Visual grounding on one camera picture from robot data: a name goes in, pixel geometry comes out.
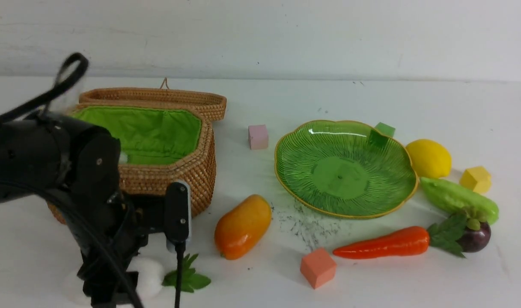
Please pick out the yellow foam block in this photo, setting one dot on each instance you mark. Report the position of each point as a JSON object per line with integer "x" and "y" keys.
{"x": 476, "y": 179}

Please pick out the green glass leaf plate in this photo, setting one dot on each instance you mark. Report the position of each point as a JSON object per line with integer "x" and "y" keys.
{"x": 345, "y": 169}

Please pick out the orange foam cube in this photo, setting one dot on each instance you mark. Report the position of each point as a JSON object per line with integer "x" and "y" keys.
{"x": 318, "y": 267}

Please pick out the dark purple mangosteen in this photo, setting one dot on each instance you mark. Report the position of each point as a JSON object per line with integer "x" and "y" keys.
{"x": 477, "y": 232}

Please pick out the yellow lemon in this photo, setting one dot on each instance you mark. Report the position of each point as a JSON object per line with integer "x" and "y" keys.
{"x": 430, "y": 159}

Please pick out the woven wicker basket green lining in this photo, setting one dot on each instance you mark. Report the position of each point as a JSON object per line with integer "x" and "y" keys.
{"x": 159, "y": 145}

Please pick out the orange carrot with green leaves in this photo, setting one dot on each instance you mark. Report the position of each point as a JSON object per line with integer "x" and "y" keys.
{"x": 410, "y": 241}

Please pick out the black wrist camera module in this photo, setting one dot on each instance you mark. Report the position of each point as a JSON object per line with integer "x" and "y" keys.
{"x": 177, "y": 216}

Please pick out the woven wicker basket lid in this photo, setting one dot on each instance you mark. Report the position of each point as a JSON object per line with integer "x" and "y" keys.
{"x": 209, "y": 105}

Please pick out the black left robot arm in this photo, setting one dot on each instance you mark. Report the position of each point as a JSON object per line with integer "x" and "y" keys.
{"x": 30, "y": 164}

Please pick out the green bitter gourd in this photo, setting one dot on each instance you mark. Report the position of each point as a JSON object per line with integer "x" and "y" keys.
{"x": 452, "y": 197}

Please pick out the white radish with green leaves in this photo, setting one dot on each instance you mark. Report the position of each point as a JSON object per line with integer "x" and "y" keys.
{"x": 151, "y": 272}

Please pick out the green foam cube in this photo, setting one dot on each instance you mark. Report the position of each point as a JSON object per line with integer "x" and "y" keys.
{"x": 385, "y": 129}

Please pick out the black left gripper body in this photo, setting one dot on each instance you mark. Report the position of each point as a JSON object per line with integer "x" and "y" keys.
{"x": 90, "y": 156}

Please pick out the orange yellow mango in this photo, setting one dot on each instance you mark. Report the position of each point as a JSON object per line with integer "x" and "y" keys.
{"x": 241, "y": 229}

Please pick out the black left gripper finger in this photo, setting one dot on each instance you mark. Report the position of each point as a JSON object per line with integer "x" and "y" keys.
{"x": 101, "y": 285}

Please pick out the pink foam cube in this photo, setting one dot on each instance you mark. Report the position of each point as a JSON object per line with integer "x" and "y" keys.
{"x": 258, "y": 137}

